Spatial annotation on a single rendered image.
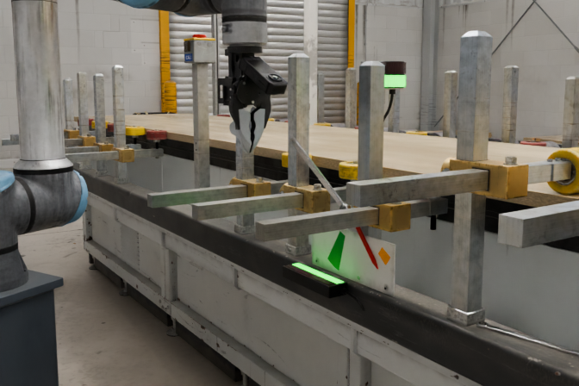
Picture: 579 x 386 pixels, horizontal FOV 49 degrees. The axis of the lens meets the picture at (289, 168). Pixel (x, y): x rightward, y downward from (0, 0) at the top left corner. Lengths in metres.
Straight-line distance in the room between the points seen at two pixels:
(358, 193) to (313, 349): 1.16
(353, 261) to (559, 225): 0.64
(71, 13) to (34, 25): 7.38
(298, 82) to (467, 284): 0.60
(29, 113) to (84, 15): 7.43
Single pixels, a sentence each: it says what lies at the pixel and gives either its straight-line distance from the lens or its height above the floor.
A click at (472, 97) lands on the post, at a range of 1.04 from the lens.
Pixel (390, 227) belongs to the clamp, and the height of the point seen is 0.83.
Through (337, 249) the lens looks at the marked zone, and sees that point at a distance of 1.32.
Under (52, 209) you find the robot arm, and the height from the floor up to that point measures 0.77.
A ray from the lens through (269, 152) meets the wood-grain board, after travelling 1.89.
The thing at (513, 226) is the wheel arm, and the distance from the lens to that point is 0.67.
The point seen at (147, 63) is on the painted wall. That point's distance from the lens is 9.32.
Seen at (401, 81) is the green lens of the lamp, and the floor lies 1.10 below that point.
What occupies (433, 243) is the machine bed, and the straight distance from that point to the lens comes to 1.43.
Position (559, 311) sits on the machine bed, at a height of 0.69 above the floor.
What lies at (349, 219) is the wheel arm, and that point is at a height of 0.85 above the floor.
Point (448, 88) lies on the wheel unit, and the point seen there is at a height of 1.07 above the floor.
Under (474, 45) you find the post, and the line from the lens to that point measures 1.04.
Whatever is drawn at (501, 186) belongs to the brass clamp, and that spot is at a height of 0.94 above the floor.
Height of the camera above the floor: 1.09
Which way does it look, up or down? 8 degrees down
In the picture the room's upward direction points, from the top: straight up
